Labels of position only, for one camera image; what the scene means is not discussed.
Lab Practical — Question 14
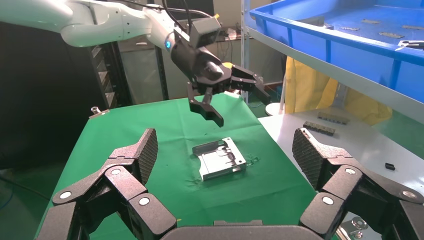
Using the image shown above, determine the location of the small metal connector strip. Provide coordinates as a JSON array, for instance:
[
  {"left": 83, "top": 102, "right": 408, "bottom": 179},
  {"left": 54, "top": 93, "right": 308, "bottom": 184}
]
[
  {"left": 302, "top": 120, "right": 336, "bottom": 137},
  {"left": 317, "top": 111, "right": 350, "bottom": 126}
]

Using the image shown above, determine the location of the blue plastic bin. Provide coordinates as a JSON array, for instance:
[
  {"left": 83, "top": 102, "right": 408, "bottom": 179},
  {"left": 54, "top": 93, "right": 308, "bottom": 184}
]
[{"left": 249, "top": 0, "right": 424, "bottom": 104}]

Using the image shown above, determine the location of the grey shelf upright post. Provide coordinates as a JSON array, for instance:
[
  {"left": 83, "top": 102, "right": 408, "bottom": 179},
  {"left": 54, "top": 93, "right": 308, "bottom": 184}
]
[{"left": 240, "top": 0, "right": 252, "bottom": 104}]

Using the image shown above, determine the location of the metal bracket with corner holes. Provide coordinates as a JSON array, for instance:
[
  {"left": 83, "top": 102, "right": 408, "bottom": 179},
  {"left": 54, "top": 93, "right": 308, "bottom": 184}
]
[{"left": 192, "top": 136, "right": 248, "bottom": 182}]

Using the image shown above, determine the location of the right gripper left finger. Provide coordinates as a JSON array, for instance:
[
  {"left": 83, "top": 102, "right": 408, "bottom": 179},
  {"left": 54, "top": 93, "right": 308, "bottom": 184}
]
[{"left": 34, "top": 127, "right": 178, "bottom": 240}]

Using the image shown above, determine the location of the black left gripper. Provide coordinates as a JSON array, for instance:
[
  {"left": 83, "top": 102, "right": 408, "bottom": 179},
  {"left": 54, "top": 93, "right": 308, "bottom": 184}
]
[{"left": 169, "top": 31, "right": 273, "bottom": 128}]

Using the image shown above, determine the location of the white round stand base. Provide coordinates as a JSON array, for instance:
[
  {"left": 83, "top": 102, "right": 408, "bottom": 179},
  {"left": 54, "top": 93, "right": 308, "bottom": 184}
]
[{"left": 264, "top": 74, "right": 289, "bottom": 117}]

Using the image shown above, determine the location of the yellow plastic bag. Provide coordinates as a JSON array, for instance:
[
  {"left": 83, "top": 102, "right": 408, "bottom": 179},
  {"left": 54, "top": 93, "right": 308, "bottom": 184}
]
[{"left": 284, "top": 55, "right": 393, "bottom": 126}]

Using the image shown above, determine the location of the black shelving rack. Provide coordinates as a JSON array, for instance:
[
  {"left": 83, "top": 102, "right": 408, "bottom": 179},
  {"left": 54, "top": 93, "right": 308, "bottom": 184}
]
[{"left": 89, "top": 43, "right": 133, "bottom": 110}]

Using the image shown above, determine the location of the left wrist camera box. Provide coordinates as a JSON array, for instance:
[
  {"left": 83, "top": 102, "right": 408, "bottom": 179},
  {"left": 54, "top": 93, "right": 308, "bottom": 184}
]
[{"left": 188, "top": 16, "right": 222, "bottom": 49}]

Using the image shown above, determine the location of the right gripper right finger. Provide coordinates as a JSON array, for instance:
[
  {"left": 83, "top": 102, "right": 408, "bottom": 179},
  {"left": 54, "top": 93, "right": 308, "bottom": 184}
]
[{"left": 291, "top": 127, "right": 424, "bottom": 240}]

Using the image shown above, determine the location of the green table cloth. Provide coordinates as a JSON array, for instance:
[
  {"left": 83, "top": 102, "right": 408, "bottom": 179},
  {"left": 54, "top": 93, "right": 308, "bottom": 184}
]
[{"left": 33, "top": 93, "right": 317, "bottom": 240}]

